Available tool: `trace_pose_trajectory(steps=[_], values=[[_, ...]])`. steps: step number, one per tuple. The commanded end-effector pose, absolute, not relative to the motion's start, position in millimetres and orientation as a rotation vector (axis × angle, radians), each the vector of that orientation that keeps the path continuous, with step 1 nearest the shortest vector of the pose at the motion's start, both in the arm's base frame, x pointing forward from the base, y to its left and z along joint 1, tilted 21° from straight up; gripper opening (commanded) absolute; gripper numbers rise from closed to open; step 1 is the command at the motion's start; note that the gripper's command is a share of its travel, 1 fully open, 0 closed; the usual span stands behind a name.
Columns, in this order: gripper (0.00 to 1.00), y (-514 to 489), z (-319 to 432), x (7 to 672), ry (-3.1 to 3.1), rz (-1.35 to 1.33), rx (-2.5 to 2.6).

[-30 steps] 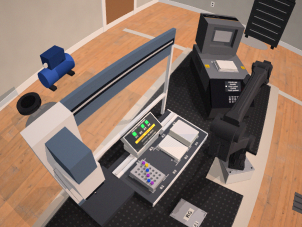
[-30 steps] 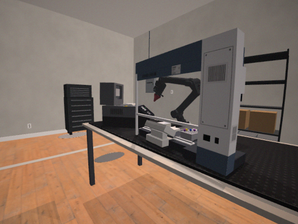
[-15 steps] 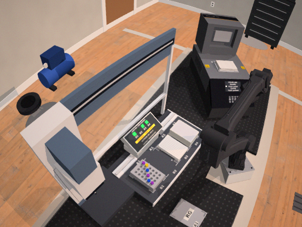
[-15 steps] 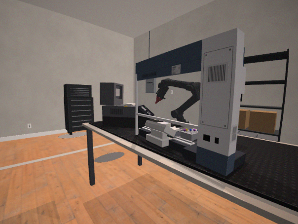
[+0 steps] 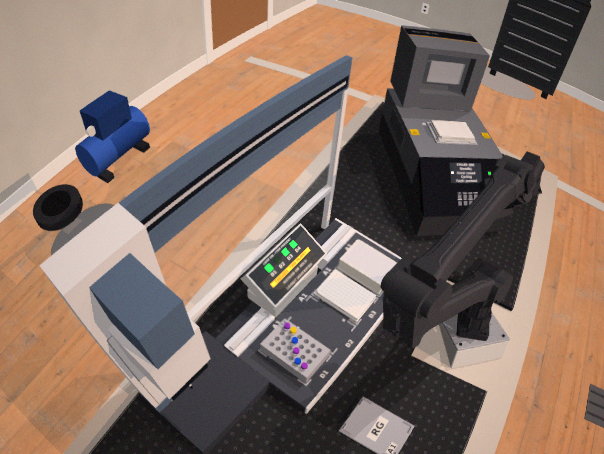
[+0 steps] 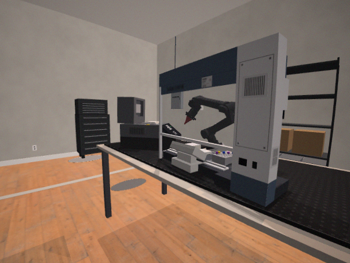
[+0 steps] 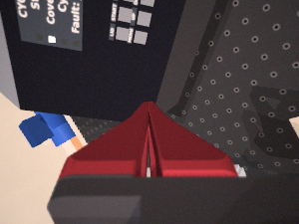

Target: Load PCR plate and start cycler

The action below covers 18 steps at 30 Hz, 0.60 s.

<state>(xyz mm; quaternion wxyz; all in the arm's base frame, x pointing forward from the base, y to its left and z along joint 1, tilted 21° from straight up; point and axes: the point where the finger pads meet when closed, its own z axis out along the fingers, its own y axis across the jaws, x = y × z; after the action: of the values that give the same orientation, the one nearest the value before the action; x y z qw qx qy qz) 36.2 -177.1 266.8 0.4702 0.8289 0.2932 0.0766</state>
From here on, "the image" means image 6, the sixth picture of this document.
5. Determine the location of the black thermal cycler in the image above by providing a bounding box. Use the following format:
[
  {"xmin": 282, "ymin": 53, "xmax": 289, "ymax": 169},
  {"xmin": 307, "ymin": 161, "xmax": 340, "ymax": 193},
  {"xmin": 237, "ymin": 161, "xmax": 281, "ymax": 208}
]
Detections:
[{"xmin": 117, "ymin": 97, "xmax": 181, "ymax": 149}]

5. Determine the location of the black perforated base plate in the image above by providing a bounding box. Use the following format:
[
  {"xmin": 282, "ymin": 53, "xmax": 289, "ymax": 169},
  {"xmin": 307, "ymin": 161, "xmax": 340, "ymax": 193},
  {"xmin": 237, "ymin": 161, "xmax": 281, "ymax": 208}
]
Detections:
[{"xmin": 104, "ymin": 142, "xmax": 350, "ymax": 249}]

